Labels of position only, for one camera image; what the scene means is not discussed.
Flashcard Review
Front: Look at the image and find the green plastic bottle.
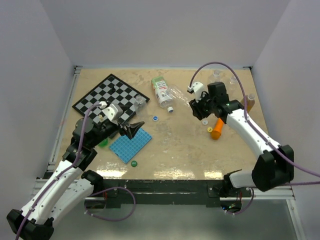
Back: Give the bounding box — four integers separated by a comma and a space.
98, 138, 109, 148

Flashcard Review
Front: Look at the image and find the green bottle cap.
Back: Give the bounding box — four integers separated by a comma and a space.
131, 160, 138, 167

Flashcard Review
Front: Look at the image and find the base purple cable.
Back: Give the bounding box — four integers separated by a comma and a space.
84, 186, 137, 222

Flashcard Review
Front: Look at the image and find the juice bottle with white label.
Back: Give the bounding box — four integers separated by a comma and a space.
151, 76, 174, 113

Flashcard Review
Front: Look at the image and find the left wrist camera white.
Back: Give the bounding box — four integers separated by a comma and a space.
99, 101, 124, 125

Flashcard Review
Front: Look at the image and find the clear bottle back row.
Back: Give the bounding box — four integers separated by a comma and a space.
207, 70, 222, 85

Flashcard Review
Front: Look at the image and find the black white chessboard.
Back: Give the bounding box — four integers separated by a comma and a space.
72, 74, 150, 124

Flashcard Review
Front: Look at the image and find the orange tea bottle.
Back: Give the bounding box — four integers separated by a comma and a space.
240, 93, 256, 113

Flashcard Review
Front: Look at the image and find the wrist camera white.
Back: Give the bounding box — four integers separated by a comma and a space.
187, 81, 206, 103
99, 101, 124, 125

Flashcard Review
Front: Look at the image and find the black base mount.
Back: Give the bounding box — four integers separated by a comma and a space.
82, 179, 253, 209

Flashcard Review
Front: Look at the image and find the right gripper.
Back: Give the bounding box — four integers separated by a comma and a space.
189, 90, 217, 121

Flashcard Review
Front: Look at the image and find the cream chess piece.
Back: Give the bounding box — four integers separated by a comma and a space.
98, 115, 104, 122

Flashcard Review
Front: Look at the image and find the blue studded baseplate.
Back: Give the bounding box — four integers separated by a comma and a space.
109, 128, 153, 164

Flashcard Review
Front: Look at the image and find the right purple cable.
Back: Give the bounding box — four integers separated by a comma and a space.
188, 61, 320, 186

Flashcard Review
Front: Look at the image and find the aluminium frame rail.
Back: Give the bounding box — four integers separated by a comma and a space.
54, 65, 83, 141

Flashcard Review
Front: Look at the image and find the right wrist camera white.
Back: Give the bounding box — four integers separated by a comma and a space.
187, 81, 206, 103

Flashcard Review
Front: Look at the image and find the orange plastic carrot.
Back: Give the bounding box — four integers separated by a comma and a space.
210, 118, 225, 140

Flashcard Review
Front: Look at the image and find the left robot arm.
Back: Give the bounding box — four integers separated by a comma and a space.
6, 117, 144, 240

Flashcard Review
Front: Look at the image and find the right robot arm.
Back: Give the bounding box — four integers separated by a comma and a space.
187, 82, 294, 197

